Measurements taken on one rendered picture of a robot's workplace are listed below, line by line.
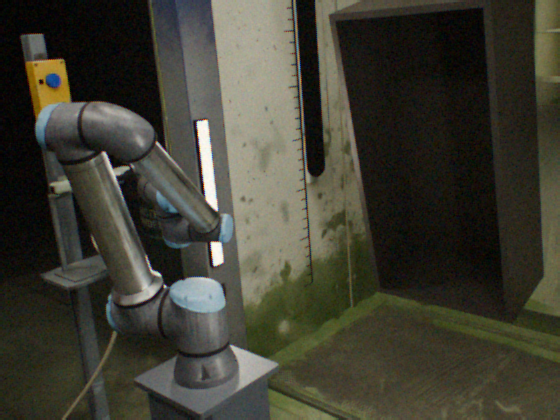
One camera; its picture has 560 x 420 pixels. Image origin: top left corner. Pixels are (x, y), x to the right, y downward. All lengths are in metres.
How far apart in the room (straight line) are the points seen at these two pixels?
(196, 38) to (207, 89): 0.20
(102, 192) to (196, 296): 0.38
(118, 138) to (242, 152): 1.30
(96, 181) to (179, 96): 1.03
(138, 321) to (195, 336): 0.18
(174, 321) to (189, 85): 1.09
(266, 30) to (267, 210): 0.81
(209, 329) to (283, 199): 1.31
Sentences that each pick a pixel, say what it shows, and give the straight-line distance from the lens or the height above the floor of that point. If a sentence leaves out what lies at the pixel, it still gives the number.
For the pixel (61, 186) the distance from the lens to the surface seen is 2.32.
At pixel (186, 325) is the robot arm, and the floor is 0.83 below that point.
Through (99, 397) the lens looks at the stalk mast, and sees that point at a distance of 2.84.
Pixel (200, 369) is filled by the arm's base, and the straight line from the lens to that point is 1.85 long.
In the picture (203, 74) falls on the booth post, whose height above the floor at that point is 1.45.
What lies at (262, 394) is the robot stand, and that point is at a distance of 1.93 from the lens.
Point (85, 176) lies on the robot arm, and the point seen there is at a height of 1.28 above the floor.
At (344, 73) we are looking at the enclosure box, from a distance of 2.46.
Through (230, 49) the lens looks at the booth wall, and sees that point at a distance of 2.73.
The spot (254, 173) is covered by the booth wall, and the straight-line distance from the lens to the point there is 2.84.
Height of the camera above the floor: 1.58
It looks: 15 degrees down
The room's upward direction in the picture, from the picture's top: 4 degrees counter-clockwise
